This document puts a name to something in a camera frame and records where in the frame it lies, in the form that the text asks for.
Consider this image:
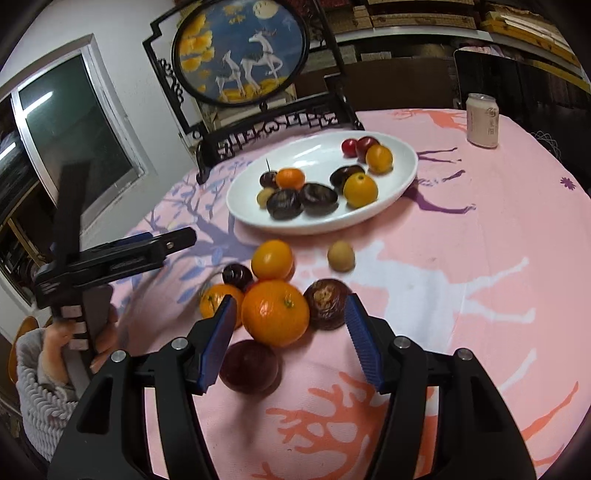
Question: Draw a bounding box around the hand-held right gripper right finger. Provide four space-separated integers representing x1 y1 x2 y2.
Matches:
344 293 539 480

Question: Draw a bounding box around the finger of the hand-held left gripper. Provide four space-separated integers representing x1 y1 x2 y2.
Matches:
51 164 90 266
34 227 197 308

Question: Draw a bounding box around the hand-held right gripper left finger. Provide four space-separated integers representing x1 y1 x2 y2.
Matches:
46 295 238 480

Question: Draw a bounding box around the large dark red plum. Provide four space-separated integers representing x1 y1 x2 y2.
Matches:
219 339 281 394

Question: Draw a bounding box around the dark brown water chestnut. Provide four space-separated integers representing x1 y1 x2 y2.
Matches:
303 278 352 331
266 188 304 220
299 183 339 217

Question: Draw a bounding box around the small orange kumquat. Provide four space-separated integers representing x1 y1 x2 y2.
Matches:
276 168 306 190

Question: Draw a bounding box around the white oval plate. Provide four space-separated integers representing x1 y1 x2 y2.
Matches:
226 131 419 236

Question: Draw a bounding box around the person's left forearm grey sleeve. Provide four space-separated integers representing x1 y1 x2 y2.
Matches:
16 330 81 462

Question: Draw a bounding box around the person's left hand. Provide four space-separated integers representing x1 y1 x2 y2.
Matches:
39 307 118 384

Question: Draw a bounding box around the white framed window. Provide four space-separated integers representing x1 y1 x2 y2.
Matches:
0 34 153 232

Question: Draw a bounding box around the pink printed tablecloth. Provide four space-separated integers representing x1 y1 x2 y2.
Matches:
108 108 591 480

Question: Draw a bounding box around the round deer picture screen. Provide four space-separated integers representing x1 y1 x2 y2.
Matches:
142 0 365 139

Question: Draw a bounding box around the pale pink drink can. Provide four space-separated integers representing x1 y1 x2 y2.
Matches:
465 93 500 149

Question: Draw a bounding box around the shelf of stacked boxes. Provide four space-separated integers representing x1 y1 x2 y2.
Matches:
323 0 591 88

